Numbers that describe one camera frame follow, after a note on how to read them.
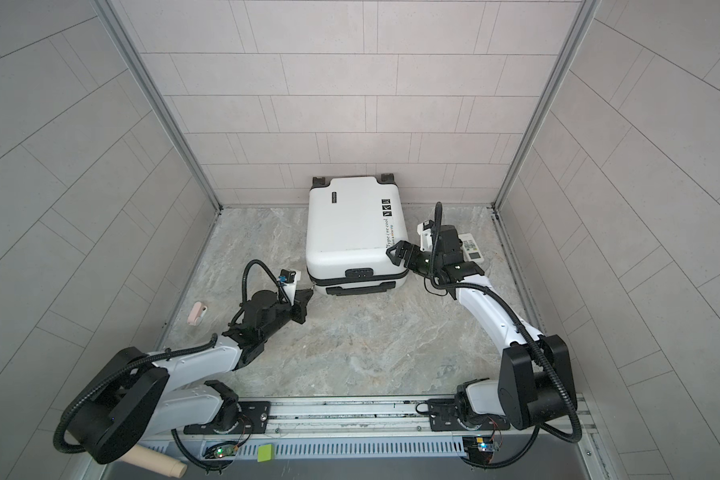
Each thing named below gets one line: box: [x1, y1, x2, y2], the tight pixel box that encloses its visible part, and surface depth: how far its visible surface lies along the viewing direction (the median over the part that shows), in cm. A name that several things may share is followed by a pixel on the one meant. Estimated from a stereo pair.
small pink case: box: [187, 302, 208, 326], surface depth 87 cm
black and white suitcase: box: [306, 173, 409, 296], surface depth 87 cm
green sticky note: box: [257, 444, 273, 463], surface depth 66 cm
